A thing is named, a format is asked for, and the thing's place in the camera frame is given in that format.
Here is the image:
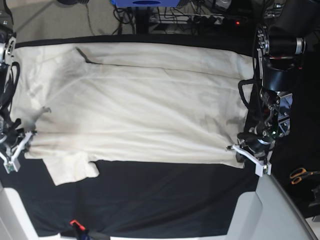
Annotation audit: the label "black table cloth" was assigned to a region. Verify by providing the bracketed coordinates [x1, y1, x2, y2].
[0, 34, 320, 239]

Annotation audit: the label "orange black bottom clamp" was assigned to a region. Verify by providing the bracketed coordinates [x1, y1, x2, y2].
[69, 219, 111, 240]

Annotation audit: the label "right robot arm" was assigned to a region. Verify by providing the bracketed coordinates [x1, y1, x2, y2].
[0, 0, 37, 174]

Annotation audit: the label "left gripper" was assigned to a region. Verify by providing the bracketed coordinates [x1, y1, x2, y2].
[226, 124, 275, 168]

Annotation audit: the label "white power strip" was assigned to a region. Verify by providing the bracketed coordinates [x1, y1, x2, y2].
[191, 15, 224, 25]

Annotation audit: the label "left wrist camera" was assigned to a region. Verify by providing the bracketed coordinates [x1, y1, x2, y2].
[255, 162, 272, 177]

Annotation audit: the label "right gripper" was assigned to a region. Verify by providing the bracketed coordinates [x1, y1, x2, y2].
[0, 118, 37, 165]

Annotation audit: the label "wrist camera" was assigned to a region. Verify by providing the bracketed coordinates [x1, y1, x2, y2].
[255, 162, 272, 177]
[3, 159, 21, 174]

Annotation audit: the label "orange handled scissors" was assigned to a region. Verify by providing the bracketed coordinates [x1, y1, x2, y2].
[289, 167, 320, 185]

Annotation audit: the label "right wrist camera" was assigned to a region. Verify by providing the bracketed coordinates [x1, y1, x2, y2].
[3, 159, 21, 174]

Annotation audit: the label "white T-shirt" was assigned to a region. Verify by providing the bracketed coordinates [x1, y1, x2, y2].
[11, 42, 253, 185]

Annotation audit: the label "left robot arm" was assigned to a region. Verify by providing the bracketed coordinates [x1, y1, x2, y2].
[227, 0, 320, 177]

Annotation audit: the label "blue box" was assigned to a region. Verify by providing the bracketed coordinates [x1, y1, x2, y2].
[111, 0, 180, 8]

